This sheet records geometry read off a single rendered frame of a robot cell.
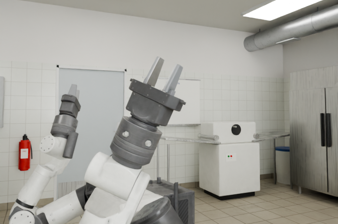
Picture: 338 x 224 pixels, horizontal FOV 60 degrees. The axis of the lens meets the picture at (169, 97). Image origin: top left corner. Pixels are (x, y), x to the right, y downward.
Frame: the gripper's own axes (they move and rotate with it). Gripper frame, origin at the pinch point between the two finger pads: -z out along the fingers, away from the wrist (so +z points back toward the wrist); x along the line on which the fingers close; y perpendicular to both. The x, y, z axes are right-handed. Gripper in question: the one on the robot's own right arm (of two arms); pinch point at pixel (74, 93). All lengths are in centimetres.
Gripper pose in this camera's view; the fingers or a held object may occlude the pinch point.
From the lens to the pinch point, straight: 125.3
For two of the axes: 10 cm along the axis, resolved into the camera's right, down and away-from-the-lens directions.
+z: -1.1, 8.9, -4.4
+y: -9.9, -1.3, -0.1
